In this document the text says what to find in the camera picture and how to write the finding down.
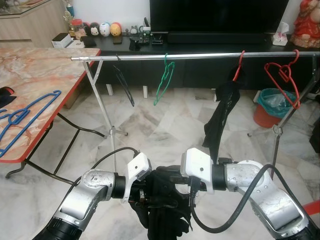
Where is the black buttoned garment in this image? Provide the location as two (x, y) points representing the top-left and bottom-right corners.
(127, 165), (198, 240)

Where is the green plastic hanger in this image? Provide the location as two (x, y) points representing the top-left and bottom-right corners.
(153, 54), (176, 107)

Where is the blue plastic hanger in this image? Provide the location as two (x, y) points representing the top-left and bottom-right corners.
(0, 90), (62, 158)

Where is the red plastic hanger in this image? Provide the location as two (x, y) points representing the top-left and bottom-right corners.
(231, 50), (247, 83)
(264, 49), (302, 110)

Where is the black shirt green print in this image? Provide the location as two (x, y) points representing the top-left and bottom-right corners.
(202, 79), (246, 163)

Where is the red bin teal bag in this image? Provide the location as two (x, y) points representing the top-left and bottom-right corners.
(252, 88), (296, 128)

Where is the black television console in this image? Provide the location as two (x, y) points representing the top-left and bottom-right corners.
(75, 35), (320, 98)

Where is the red plastic stool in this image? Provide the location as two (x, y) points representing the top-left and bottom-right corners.
(301, 200), (320, 217)

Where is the silver metal clothes rack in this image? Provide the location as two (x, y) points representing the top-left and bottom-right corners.
(70, 49), (320, 173)

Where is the black clip stand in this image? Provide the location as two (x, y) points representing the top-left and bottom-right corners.
(150, 34), (169, 47)

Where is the black soundbar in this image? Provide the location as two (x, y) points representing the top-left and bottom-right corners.
(167, 32), (273, 46)

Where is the marble top folding table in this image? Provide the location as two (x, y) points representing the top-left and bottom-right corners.
(0, 47), (108, 187)

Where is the yellow round plush toy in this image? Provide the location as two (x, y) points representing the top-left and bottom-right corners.
(110, 22), (123, 37)

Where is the white round plush toy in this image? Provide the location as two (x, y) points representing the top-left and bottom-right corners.
(99, 22), (111, 37)

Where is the black mouse plush toy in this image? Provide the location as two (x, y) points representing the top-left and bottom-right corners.
(89, 22), (101, 37)

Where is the navy shirt red trim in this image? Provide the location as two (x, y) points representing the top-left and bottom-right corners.
(0, 86), (16, 108)

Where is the white box black lid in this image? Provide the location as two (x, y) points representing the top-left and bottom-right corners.
(51, 33), (74, 49)

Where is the jar with red lid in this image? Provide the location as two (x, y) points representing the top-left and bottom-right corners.
(70, 19), (84, 40)

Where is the black flat television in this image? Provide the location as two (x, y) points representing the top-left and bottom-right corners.
(149, 0), (291, 35)

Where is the white tissue box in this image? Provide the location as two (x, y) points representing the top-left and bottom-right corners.
(272, 22), (291, 47)

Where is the gold trophy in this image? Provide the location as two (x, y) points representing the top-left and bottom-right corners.
(62, 0), (76, 36)

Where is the light wooden cabinet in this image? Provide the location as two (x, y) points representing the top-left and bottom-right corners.
(0, 0), (71, 48)

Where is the red elephant god statue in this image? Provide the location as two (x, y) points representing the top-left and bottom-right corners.
(291, 0), (320, 49)

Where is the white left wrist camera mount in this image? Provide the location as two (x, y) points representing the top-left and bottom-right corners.
(124, 152), (152, 203)

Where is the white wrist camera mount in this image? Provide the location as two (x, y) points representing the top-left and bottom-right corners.
(124, 152), (152, 203)
(180, 147), (217, 195)

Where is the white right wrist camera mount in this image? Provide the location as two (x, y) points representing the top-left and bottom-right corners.
(180, 147), (217, 195)

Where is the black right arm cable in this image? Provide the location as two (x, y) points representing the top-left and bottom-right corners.
(189, 162), (281, 234)

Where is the black wire hanger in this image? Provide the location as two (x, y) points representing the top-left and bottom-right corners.
(112, 59), (136, 107)

